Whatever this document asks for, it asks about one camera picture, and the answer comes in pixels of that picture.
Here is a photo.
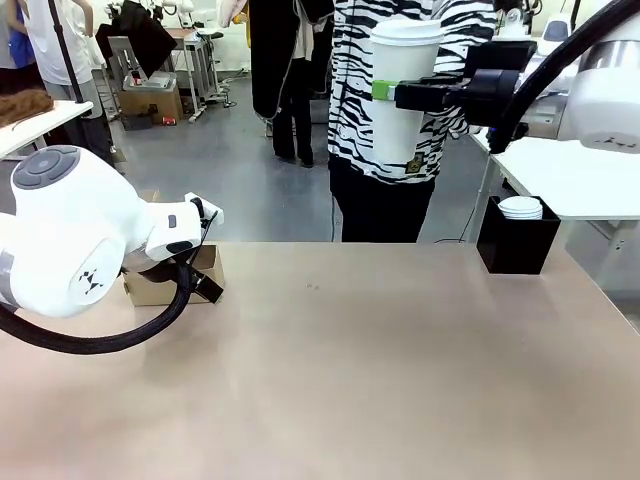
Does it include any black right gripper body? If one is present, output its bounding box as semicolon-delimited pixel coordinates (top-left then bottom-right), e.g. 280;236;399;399
443;67;525;127

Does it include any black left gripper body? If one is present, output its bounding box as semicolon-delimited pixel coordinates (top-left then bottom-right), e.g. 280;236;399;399
122;249;197;285

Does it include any white paper cup with lid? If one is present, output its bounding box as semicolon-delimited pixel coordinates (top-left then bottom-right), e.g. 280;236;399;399
369;18;446;165

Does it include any brown cardboard drink carrier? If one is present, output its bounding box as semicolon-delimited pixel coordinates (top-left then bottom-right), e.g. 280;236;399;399
122;243;226;307

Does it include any stack of white cup lids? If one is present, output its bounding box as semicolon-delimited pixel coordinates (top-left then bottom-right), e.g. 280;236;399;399
497;195;544;221

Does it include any person in zebra striped hoodie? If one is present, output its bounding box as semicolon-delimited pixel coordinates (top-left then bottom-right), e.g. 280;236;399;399
327;0;499;244

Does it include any large white side table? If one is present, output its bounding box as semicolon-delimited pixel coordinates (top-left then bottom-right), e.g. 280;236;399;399
468;124;640;222

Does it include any person in black clothes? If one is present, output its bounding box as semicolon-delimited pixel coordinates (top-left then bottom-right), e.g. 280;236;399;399
248;0;335;169

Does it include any black square lid holder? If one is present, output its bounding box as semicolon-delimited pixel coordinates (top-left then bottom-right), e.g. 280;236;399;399
476;194;563;276

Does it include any large cardboard box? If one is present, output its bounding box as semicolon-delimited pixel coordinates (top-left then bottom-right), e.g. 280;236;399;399
117;71;185;126

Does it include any white table with brown fur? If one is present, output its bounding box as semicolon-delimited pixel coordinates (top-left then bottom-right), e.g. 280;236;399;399
0;99;95;162

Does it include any brown furry item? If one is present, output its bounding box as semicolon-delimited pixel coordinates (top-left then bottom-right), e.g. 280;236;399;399
0;89;55;129

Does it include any white wheeled desk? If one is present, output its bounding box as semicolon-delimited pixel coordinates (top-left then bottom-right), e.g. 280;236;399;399
180;25;232;123

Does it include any black hanging cloth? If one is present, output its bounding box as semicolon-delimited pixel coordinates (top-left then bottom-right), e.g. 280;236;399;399
94;0;179;81

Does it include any person in white shirt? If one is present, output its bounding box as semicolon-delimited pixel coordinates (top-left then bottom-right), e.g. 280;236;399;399
22;0;120;169

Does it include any person in blue top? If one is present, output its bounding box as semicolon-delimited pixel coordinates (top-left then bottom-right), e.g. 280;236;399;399
0;0;40;96

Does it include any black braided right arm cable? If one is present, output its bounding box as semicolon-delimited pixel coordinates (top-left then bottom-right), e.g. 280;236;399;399
487;0;619;154

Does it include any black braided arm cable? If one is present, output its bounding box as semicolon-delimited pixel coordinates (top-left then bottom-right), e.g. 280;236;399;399
0;239;214;357
487;0;619;154

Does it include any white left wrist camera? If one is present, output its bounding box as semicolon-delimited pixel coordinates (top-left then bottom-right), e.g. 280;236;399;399
184;192;225;227

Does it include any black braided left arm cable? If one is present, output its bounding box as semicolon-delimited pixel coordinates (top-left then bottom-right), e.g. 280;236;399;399
0;239;214;357

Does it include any black camera pole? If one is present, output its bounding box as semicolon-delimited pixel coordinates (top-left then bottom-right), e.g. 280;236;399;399
47;0;87;105

